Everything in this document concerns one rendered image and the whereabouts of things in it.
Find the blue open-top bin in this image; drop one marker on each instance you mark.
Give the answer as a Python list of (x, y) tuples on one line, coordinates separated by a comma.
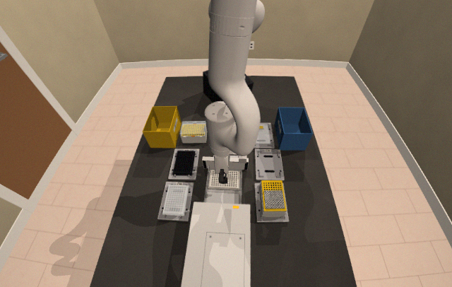
[(292, 120)]

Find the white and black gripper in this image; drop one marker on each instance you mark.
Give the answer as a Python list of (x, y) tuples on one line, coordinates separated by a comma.
[(222, 163)]

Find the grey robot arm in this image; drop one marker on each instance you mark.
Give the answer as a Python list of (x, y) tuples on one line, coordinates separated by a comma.
[(232, 124)]

